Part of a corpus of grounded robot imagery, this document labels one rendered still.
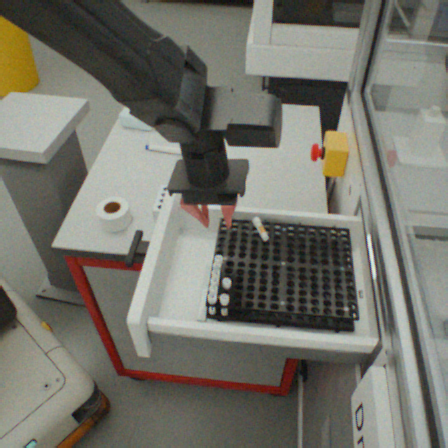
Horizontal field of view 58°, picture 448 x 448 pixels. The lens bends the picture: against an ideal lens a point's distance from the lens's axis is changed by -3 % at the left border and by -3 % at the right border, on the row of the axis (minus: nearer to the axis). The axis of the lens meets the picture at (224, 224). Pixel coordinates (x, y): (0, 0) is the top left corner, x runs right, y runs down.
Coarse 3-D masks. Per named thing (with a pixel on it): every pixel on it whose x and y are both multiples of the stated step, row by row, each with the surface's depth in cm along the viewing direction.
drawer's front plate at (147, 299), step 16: (176, 208) 75; (160, 224) 68; (176, 224) 76; (160, 240) 65; (176, 240) 77; (160, 256) 65; (144, 272) 61; (160, 272) 66; (144, 288) 59; (160, 288) 67; (144, 304) 58; (128, 320) 56; (144, 320) 59; (144, 336) 59; (144, 352) 62
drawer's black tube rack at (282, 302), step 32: (288, 224) 72; (256, 256) 67; (288, 256) 67; (320, 256) 67; (352, 256) 67; (256, 288) 63; (288, 288) 63; (320, 288) 63; (352, 288) 63; (256, 320) 62; (288, 320) 63; (320, 320) 62; (352, 320) 59
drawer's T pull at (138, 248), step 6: (138, 234) 68; (132, 240) 68; (138, 240) 68; (144, 240) 68; (132, 246) 67; (138, 246) 67; (144, 246) 67; (132, 252) 66; (138, 252) 66; (144, 252) 66; (126, 258) 65; (132, 258) 65; (126, 264) 65; (132, 264) 65
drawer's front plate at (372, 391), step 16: (384, 368) 51; (368, 384) 51; (384, 384) 50; (352, 400) 58; (368, 400) 51; (384, 400) 48; (352, 416) 57; (368, 416) 50; (384, 416) 47; (368, 432) 49; (384, 432) 46
